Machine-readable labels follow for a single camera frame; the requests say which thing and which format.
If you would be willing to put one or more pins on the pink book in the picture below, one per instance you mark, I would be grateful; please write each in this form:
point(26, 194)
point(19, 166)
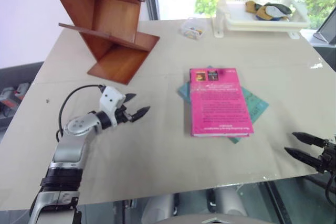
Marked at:
point(220, 103)

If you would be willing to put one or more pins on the multicolour cloth bundle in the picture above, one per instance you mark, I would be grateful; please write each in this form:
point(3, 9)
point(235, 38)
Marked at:
point(267, 11)

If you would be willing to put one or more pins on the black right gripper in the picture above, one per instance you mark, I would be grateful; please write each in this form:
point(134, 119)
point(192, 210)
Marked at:
point(329, 155)

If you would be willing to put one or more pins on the black table frame bar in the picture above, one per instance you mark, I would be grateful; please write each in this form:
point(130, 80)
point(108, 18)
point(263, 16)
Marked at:
point(274, 201)

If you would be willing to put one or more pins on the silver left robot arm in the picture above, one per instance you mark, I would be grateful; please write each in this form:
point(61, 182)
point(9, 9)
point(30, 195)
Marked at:
point(71, 153)

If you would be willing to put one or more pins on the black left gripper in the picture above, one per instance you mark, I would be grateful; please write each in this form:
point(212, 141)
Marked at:
point(123, 115)

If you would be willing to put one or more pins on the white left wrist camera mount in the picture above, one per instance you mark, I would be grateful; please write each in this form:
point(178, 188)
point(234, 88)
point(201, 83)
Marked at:
point(111, 99)

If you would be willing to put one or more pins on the dark tablet on stand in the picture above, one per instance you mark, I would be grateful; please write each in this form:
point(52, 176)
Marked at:
point(329, 30)

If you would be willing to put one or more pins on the white plastic basket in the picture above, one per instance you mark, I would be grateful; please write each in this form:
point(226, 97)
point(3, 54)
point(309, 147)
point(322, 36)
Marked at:
point(236, 15)

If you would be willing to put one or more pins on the teal book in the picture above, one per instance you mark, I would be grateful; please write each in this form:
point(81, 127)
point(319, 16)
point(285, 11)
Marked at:
point(256, 103)

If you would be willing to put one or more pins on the small clear plastic container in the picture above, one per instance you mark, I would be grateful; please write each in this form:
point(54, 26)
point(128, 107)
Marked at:
point(193, 31)

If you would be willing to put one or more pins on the red grey tool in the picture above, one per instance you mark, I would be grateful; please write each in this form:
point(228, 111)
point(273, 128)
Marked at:
point(22, 89)
point(7, 98)

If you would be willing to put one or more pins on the wooden book rack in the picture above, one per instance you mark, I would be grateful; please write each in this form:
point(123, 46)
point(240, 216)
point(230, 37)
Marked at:
point(115, 19)

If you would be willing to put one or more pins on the dark low cabinet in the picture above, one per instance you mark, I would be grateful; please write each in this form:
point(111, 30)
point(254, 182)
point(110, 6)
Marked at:
point(15, 73)

